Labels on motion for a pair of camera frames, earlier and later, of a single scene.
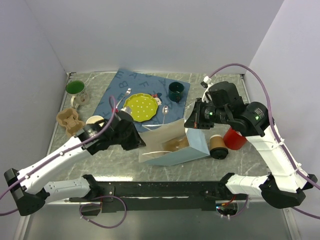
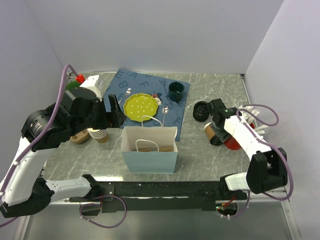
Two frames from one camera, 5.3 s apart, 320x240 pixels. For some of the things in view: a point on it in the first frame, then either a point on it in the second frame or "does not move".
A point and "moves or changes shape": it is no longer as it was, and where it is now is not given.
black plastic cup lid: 219,153 -> 215,140
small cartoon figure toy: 157,97 does not move
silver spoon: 165,110 does not move
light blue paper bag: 171,145 moves or changes shape
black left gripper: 136,141 -> 110,120
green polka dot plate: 143,106 does not move
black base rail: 130,196 does not move
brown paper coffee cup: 216,141 moves or changes shape
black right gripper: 195,120 -> 222,136
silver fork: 127,93 does not move
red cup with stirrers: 233,139 does not move
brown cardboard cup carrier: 175,144 -> 154,149
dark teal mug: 175,90 does not move
